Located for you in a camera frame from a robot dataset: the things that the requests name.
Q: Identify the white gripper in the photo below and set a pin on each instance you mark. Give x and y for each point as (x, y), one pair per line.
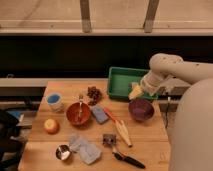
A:
(149, 83)

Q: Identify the yellow red apple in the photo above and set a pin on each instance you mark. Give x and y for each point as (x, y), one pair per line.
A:
(51, 126)

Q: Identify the green plastic tray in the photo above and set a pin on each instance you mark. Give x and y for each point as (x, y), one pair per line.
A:
(120, 81)

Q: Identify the wooden table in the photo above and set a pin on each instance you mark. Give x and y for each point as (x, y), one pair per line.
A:
(150, 142)

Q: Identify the white cup blue inside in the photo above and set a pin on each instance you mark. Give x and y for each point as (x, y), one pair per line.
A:
(54, 101)

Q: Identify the small metal cup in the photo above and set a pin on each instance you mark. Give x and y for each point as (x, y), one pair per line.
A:
(62, 152)

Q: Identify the purple bowl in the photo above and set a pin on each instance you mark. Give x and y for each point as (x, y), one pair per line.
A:
(141, 109)

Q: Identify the orange bowl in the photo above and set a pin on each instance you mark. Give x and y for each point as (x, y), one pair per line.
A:
(73, 111)

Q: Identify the grey blue cloth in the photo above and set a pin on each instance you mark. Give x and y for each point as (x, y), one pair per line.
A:
(88, 152)

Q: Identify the metal fork in bowl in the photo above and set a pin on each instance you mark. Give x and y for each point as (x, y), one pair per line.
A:
(80, 107)

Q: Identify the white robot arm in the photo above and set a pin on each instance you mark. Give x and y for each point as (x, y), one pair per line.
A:
(192, 139)

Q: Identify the brown pine cone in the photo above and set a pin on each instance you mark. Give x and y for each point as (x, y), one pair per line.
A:
(94, 95)

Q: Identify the blue sponge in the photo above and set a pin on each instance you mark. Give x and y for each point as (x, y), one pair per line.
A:
(99, 114)

